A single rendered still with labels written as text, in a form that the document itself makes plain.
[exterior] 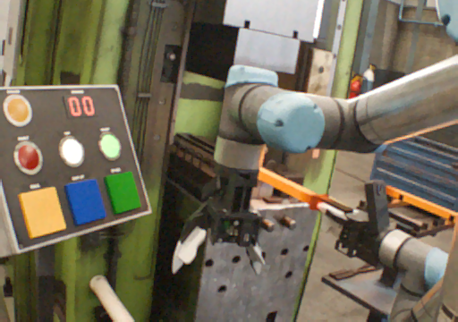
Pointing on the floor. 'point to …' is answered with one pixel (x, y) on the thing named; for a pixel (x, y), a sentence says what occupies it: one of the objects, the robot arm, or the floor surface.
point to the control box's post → (45, 283)
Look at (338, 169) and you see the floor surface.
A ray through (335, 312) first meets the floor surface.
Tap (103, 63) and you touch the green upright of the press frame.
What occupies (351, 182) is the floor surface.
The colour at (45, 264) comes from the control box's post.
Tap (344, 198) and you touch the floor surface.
